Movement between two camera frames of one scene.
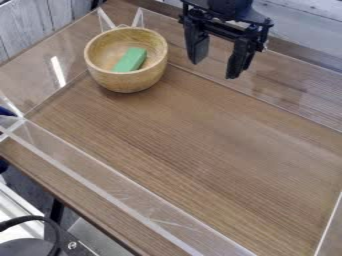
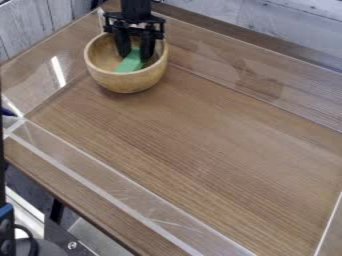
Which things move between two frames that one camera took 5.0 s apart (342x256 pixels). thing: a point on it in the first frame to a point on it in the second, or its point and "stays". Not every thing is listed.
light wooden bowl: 105,49 stays
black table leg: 57,209 stays
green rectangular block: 131,60 stays
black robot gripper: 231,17 to 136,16
